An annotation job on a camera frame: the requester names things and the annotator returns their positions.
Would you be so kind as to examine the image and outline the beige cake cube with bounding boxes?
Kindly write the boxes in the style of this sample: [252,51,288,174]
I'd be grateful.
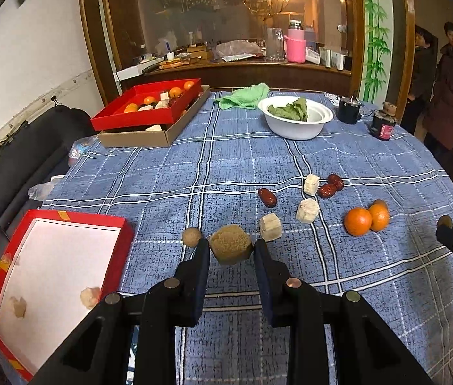
[259,213,282,242]
[303,174,320,196]
[296,198,320,224]
[80,287,102,310]

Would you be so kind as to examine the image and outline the green leaves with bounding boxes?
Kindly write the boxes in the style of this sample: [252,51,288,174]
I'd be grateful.
[268,97,309,123]

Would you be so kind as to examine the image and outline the black cup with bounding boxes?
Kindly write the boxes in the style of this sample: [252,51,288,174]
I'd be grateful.
[338,96,362,125]

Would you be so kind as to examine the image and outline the clear plastic bag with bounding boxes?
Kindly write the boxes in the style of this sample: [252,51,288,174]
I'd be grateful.
[68,135,101,165]
[29,176,64,200]

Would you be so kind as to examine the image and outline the white bowl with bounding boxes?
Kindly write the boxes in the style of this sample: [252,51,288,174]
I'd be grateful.
[257,96,334,141]

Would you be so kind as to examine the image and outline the dark jar with red label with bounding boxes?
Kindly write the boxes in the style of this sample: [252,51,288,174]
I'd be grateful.
[369,102,397,142]

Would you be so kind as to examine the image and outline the flat white box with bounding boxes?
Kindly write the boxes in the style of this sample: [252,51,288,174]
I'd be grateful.
[116,64,159,81]

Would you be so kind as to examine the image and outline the gold chandelier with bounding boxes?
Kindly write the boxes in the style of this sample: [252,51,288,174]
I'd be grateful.
[242,0,297,22]

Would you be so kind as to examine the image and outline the pink thermos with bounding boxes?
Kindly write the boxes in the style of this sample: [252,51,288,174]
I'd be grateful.
[283,19,306,64]

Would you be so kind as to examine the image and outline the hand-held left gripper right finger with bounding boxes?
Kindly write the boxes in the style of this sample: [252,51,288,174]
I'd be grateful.
[253,239,423,385]

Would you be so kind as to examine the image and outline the green bamboo wall decal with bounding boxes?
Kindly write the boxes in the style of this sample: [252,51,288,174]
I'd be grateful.
[360,0,393,101]

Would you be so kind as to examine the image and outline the brown cardboard box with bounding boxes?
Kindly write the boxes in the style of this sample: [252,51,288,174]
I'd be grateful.
[98,85,211,148]

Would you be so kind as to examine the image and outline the black leather chair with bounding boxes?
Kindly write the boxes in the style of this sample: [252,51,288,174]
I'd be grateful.
[0,105,94,385]

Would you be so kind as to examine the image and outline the green cloth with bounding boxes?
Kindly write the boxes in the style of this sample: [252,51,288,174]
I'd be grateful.
[214,83,271,111]

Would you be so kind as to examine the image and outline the crumpled plastic bag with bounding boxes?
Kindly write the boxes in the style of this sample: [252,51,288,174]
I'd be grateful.
[215,40,263,59]

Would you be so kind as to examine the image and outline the red box with white inside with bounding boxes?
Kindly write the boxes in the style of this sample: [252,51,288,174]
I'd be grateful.
[0,209,134,381]

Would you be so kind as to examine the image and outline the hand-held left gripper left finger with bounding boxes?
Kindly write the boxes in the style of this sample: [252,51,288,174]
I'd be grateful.
[30,237,211,385]

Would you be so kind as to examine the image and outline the red box of fruit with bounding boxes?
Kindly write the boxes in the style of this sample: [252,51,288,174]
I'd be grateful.
[91,78,203,132]

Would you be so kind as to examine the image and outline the glass mug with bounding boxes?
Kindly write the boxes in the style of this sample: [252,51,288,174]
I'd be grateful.
[265,27,286,62]

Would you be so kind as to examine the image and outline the blue plaid tablecloth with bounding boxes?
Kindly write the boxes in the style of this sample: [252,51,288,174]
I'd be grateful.
[38,86,453,385]

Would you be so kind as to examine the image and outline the wooden counter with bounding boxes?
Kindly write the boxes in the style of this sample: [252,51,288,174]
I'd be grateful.
[120,58,353,97]

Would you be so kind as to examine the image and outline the brown hexagonal sugar block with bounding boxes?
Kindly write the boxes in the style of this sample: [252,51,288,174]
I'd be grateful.
[209,225,254,265]

